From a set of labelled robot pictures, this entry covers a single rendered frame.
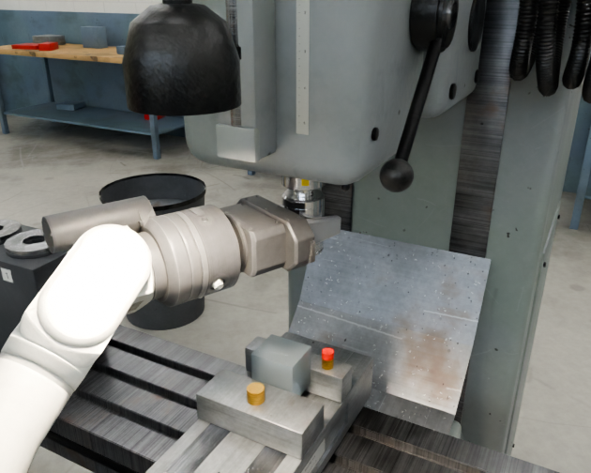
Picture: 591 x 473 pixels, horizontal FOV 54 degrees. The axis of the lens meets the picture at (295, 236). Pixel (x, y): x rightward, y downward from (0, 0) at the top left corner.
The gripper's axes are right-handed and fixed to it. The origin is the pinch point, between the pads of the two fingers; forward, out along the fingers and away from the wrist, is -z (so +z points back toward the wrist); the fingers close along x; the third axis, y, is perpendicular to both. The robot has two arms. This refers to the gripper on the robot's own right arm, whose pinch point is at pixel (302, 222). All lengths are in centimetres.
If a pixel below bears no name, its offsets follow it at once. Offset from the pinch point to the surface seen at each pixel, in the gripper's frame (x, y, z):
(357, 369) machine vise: 1.2, 25.7, -11.3
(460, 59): -4.2, -16.9, -19.2
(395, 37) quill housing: -9.8, -20.4, -2.4
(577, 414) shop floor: 25, 122, -152
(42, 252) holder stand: 40.2, 13.6, 19.4
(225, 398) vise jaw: 2.8, 21.9, 9.4
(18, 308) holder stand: 41, 22, 24
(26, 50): 581, 34, -110
